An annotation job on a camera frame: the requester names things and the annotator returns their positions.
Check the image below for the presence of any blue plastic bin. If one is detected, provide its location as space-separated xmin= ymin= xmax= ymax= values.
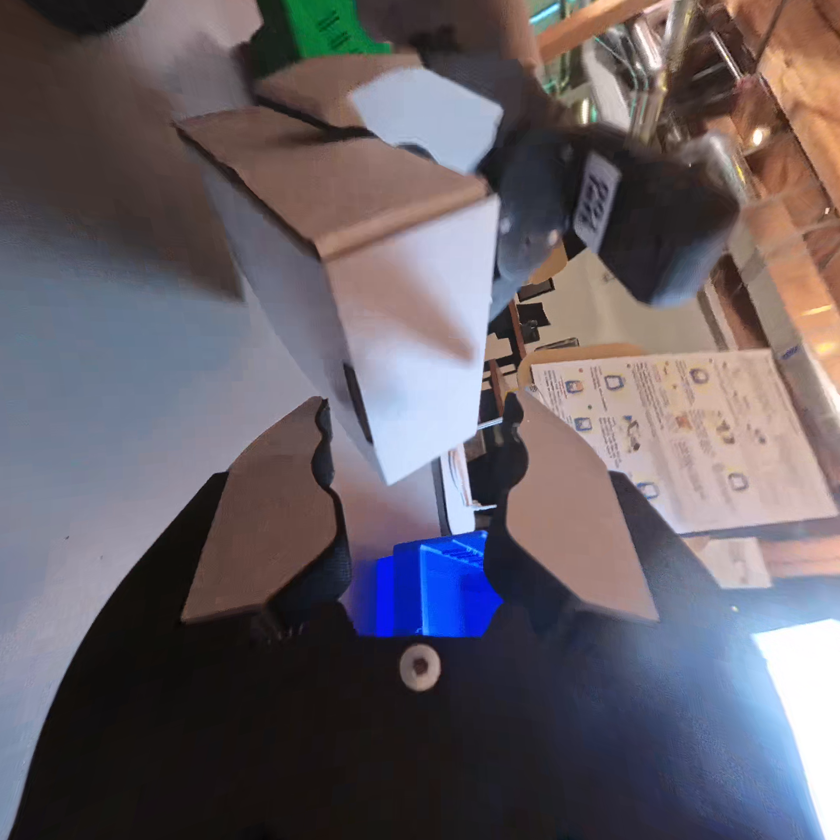
xmin=357 ymin=530 xmax=503 ymax=637

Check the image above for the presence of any instruction poster board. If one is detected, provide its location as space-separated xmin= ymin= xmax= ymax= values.
xmin=528 ymin=348 xmax=840 ymax=536

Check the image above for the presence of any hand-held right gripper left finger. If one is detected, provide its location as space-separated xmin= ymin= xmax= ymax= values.
xmin=179 ymin=395 xmax=352 ymax=624

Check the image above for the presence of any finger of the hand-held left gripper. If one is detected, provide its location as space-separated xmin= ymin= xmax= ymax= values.
xmin=348 ymin=66 xmax=505 ymax=175

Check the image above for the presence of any green plastic bin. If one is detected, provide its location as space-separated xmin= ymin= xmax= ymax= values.
xmin=249 ymin=0 xmax=395 ymax=80

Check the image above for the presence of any black round object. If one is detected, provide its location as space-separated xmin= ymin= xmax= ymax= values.
xmin=39 ymin=0 xmax=145 ymax=34

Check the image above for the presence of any bright window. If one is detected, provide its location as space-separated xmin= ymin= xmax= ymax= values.
xmin=751 ymin=617 xmax=840 ymax=840

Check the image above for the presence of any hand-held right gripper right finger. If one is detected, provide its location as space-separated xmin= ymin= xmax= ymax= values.
xmin=500 ymin=390 xmax=660 ymax=623

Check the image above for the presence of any cardboard box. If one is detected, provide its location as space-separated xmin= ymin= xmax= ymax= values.
xmin=174 ymin=52 xmax=503 ymax=487

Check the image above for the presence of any wood and metal shelf rack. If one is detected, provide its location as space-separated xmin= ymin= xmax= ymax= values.
xmin=538 ymin=0 xmax=840 ymax=460

